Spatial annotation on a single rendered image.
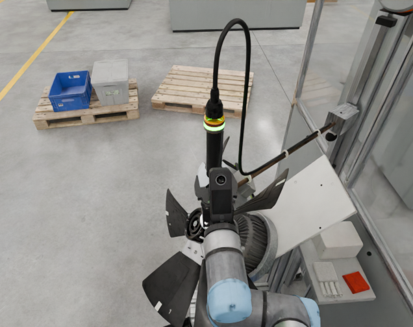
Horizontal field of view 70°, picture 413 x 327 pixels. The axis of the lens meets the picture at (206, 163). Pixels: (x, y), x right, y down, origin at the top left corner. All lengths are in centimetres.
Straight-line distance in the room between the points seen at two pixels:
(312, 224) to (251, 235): 21
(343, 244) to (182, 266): 70
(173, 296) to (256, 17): 578
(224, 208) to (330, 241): 85
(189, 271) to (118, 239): 150
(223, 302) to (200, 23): 596
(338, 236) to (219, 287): 95
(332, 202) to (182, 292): 60
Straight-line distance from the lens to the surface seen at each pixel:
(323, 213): 105
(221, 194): 60
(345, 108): 121
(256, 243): 108
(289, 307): 65
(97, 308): 233
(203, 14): 623
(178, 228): 129
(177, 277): 113
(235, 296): 54
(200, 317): 93
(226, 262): 56
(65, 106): 387
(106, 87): 367
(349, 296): 144
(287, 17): 657
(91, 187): 300
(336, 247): 140
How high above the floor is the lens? 207
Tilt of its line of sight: 43 degrees down
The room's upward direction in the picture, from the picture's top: straight up
